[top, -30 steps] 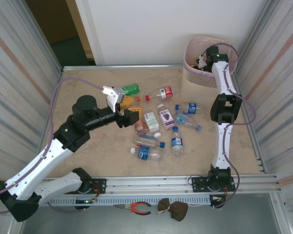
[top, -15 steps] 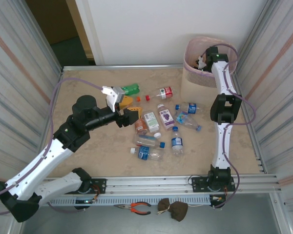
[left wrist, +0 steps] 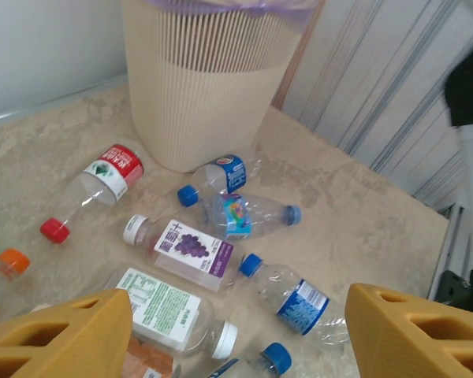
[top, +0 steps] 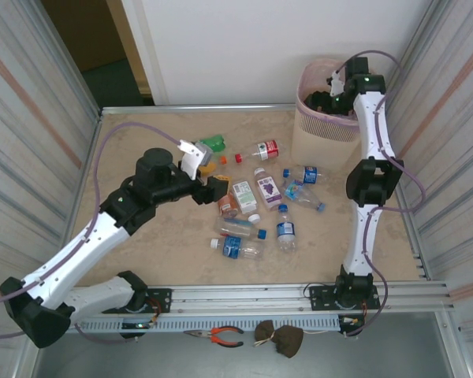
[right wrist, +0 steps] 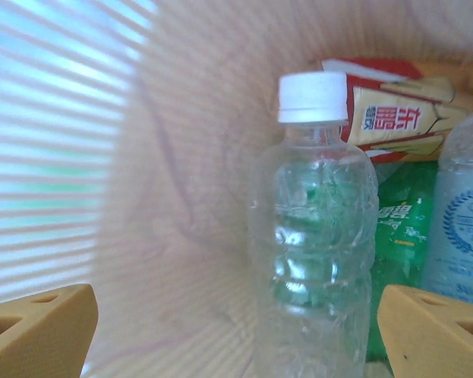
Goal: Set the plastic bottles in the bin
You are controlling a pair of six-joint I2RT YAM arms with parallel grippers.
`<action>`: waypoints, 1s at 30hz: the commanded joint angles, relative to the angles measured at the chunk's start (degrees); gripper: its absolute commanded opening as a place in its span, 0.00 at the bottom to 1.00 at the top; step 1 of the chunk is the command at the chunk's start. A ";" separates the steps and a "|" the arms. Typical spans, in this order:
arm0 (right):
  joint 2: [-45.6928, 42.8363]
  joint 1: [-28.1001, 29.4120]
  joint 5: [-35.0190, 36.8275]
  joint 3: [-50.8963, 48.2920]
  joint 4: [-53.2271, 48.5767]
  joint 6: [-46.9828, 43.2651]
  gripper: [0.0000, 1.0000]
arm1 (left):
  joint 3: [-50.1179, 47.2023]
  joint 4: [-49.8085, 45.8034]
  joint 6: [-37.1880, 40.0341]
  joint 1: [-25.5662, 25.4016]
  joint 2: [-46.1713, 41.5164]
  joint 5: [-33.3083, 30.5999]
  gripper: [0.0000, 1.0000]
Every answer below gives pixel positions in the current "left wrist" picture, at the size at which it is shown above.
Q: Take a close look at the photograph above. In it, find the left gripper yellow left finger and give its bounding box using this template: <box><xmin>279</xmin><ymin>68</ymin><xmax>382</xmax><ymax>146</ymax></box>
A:
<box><xmin>0</xmin><ymin>287</ymin><xmax>134</xmax><ymax>378</ymax></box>

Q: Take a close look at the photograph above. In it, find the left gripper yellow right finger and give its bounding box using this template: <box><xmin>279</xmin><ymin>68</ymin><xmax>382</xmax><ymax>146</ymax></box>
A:
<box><xmin>345</xmin><ymin>282</ymin><xmax>473</xmax><ymax>378</ymax></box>

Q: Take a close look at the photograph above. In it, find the clear bottle orange label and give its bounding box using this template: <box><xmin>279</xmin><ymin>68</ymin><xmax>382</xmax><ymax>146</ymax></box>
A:
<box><xmin>120</xmin><ymin>338</ymin><xmax>182</xmax><ymax>378</ymax></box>

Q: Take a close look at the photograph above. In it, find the bottle green white label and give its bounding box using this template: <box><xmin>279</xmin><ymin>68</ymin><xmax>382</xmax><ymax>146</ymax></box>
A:
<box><xmin>102</xmin><ymin>267</ymin><xmax>240</xmax><ymax>361</ymax></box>

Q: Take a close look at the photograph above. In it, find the clear bottle orange cap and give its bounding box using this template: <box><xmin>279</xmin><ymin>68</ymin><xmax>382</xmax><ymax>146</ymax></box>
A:
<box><xmin>0</xmin><ymin>247</ymin><xmax>32</xmax><ymax>320</ymax></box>

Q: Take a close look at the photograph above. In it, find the clear bottle thin label blue cap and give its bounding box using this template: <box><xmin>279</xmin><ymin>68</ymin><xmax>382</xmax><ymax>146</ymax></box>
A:
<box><xmin>207</xmin><ymin>341</ymin><xmax>292</xmax><ymax>378</ymax></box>

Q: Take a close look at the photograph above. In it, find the grape juice bottle purple label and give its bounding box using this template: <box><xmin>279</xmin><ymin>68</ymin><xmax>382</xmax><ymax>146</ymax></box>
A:
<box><xmin>121</xmin><ymin>213</ymin><xmax>245</xmax><ymax>295</ymax></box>

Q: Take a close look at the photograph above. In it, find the clear bottle red white label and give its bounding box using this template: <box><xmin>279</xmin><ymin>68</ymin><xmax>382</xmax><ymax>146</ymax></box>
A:
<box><xmin>39</xmin><ymin>143</ymin><xmax>146</xmax><ymax>244</ymax></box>

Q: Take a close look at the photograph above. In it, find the clear bottle colourful label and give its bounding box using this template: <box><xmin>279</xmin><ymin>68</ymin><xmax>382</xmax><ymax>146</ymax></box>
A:
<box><xmin>199</xmin><ymin>192</ymin><xmax>303</xmax><ymax>242</ymax></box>

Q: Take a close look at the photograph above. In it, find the clear bottle round logo blue label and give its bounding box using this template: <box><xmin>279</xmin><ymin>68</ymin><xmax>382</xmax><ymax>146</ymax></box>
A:
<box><xmin>176</xmin><ymin>147</ymin><xmax>269</xmax><ymax>209</ymax></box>

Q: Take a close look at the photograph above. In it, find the beige ribbed waste bin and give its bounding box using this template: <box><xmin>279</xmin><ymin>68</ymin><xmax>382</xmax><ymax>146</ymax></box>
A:
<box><xmin>120</xmin><ymin>0</ymin><xmax>320</xmax><ymax>174</ymax></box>

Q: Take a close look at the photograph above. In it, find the pink waste basket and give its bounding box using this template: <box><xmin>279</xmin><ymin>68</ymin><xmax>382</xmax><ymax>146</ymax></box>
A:
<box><xmin>141</xmin><ymin>0</ymin><xmax>320</xmax><ymax>28</ymax></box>

